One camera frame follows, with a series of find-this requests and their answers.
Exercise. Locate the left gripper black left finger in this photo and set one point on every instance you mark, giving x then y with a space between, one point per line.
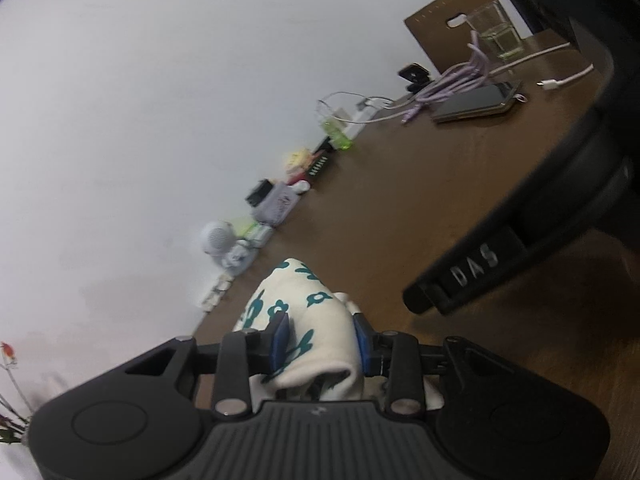
268 347

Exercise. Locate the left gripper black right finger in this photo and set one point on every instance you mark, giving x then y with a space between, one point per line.
371 345

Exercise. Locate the cream cloth with teal flowers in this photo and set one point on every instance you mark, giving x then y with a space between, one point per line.
322 360

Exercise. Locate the white letter blocks ornament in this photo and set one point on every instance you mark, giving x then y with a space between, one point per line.
216 293

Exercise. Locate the green white packet stack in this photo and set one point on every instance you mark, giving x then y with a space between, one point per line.
256 233

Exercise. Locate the white round robot toy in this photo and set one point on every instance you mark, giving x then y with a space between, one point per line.
232 253

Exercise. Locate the black smartphone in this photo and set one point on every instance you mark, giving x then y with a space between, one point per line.
485 101

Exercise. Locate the black small device on tin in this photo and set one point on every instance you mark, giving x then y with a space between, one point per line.
262 189

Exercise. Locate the yellow snack packet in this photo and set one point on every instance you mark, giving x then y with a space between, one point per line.
298 161

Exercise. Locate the clear drinking glass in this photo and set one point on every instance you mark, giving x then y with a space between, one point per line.
496 30

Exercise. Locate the green plastic cup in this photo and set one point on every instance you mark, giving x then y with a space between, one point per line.
332 127

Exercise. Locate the white power strip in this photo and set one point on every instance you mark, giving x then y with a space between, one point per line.
363 117

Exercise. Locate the brown cardboard panel with handle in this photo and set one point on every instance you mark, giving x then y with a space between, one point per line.
442 31

